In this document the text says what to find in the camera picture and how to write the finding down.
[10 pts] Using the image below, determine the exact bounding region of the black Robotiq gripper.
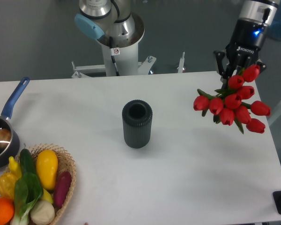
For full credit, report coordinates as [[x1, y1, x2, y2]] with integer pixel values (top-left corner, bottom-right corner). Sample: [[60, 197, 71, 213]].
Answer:
[[213, 19, 269, 83]]

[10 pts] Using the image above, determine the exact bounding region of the red tulip bouquet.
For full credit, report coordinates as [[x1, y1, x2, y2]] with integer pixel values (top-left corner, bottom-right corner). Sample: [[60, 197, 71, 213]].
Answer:
[[193, 65, 271, 134]]

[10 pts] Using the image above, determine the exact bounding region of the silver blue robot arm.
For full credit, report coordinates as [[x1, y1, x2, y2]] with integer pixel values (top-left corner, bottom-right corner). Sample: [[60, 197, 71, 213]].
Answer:
[[214, 0, 280, 86]]

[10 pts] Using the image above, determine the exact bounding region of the dark ribbed vase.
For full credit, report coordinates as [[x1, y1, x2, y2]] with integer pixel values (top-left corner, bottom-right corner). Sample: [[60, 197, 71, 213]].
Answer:
[[122, 99, 153, 149]]

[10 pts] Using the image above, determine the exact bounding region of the purple eggplant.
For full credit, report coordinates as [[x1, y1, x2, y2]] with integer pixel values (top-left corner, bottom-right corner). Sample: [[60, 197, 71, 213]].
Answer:
[[53, 171, 72, 208]]

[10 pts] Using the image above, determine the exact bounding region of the yellow squash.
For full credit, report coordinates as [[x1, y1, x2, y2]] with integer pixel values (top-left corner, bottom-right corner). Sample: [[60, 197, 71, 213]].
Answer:
[[36, 149, 58, 191]]

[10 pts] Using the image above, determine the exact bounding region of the dark green cucumber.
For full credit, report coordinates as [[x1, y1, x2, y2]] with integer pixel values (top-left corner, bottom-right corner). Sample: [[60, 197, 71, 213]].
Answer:
[[20, 149, 37, 175]]

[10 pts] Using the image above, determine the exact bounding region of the yellow banana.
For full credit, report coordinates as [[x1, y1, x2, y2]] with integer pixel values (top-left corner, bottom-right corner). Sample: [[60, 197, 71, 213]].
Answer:
[[41, 188, 53, 204]]

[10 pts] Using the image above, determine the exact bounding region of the green bok choy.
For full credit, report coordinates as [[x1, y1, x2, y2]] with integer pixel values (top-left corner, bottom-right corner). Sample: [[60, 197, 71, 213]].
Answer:
[[11, 172, 43, 225]]

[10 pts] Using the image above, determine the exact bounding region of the beige garlic bulb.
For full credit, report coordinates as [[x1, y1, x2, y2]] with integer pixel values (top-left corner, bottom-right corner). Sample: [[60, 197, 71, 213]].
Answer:
[[30, 200, 55, 225]]

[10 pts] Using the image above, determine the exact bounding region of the small yellow pepper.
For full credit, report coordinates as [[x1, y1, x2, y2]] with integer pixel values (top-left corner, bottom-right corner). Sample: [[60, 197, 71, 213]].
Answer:
[[8, 157, 22, 179]]

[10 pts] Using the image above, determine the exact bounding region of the brown bread bun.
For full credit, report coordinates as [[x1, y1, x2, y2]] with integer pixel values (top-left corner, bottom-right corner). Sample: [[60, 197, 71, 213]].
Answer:
[[0, 128, 11, 149]]

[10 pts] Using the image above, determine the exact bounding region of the yellow bell pepper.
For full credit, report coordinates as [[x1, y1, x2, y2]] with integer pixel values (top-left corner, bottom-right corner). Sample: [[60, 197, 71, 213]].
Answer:
[[0, 172, 18, 200]]

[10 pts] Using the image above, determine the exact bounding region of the orange fruit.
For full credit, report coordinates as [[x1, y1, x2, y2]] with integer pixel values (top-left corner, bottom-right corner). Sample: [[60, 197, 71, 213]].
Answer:
[[0, 198, 15, 225]]

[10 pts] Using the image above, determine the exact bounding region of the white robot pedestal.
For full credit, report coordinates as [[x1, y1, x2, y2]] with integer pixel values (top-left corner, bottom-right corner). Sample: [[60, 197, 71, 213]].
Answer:
[[74, 0, 156, 76]]

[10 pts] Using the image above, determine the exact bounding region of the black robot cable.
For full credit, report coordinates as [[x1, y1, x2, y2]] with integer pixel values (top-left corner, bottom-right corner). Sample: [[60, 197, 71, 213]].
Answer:
[[109, 0, 121, 77]]

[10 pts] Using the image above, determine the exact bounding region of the blue handled saucepan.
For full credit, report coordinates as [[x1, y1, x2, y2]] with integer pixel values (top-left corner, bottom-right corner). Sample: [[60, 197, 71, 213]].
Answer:
[[0, 77, 30, 168]]

